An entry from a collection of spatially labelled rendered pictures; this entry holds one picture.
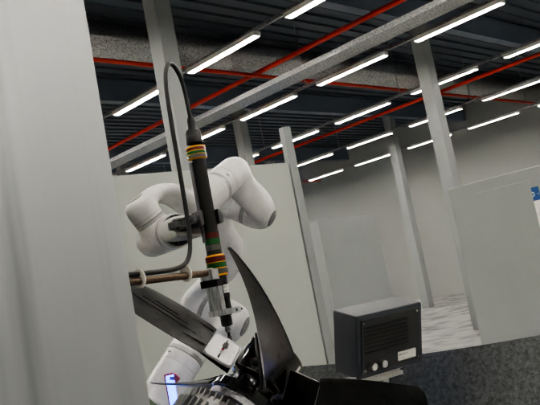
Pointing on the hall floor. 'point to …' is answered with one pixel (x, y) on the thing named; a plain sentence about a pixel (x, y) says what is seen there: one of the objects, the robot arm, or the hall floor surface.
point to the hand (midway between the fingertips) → (206, 218)
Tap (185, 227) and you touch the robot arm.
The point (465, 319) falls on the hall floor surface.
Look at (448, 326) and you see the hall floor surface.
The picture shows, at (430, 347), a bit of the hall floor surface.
